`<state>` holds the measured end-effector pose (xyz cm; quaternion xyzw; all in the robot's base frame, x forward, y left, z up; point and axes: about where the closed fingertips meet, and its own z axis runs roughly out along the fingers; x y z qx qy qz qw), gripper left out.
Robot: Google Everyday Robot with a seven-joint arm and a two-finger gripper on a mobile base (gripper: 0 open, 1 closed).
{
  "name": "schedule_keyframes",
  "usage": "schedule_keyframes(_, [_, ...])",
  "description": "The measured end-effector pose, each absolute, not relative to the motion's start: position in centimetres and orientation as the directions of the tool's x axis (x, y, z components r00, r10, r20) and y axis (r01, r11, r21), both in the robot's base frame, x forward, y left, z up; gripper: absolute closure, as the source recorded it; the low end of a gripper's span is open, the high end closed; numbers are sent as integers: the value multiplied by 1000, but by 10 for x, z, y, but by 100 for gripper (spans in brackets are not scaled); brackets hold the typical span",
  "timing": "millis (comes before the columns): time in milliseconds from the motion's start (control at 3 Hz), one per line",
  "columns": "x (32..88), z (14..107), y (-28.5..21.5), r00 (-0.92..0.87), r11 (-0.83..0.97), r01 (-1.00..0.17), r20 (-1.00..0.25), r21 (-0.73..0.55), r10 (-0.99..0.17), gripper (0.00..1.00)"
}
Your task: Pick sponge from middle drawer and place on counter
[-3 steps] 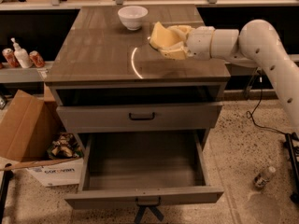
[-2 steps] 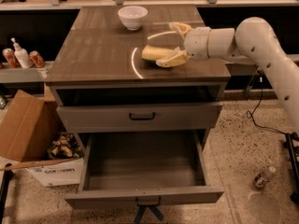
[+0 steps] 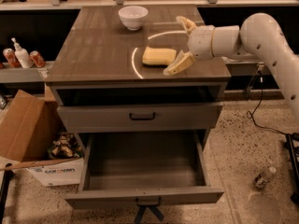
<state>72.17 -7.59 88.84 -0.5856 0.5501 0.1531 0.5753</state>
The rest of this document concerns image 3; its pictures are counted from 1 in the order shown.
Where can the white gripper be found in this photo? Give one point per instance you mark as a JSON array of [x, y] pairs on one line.
[[200, 42]]

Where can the yellow sponge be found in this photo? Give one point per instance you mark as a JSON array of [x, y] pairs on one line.
[[153, 56]]

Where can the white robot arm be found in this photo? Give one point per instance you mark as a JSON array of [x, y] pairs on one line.
[[259, 37]]

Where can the closed top drawer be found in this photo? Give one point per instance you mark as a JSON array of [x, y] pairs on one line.
[[133, 118]]

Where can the grey drawer cabinet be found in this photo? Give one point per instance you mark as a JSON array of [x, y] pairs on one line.
[[100, 63]]

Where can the open middle drawer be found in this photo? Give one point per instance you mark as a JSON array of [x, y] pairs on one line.
[[143, 169]]

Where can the white ceramic bowl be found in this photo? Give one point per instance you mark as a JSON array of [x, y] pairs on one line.
[[132, 17]]

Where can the black stand at right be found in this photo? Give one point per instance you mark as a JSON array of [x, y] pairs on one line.
[[289, 144]]

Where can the right red soda can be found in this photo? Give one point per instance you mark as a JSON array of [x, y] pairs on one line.
[[37, 59]]

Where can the red soda can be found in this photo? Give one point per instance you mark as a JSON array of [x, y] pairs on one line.
[[37, 59], [11, 57]]

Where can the clear plastic bottle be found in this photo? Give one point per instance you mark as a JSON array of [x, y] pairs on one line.
[[264, 177]]

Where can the colourful toy in box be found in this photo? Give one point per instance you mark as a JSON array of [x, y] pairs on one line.
[[65, 147]]

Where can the white pump bottle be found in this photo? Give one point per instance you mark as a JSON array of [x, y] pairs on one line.
[[22, 55]]

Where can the left red soda can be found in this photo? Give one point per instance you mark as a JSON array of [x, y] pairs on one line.
[[11, 57]]

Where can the brown cardboard box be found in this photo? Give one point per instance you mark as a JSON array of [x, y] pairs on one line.
[[27, 131]]

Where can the black pole at left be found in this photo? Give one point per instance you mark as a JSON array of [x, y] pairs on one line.
[[8, 175]]

